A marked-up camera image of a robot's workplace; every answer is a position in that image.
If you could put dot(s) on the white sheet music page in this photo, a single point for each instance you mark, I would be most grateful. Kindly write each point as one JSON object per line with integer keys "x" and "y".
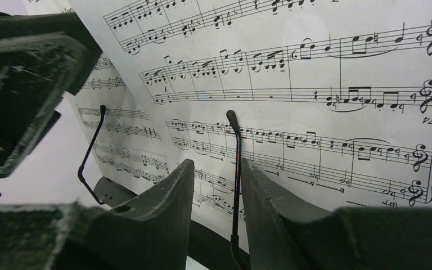
{"x": 333, "y": 98}
{"x": 119, "y": 130}

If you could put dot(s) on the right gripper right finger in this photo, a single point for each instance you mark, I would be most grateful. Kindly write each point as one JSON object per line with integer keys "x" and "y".
{"x": 287, "y": 232}

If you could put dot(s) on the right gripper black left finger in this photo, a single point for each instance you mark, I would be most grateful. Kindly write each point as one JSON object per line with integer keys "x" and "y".
{"x": 149, "y": 231}

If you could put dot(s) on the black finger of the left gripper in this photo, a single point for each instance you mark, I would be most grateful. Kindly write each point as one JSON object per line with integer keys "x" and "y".
{"x": 41, "y": 58}

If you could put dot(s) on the black perforated music stand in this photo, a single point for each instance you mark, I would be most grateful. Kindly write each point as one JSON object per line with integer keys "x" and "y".
{"x": 234, "y": 238}

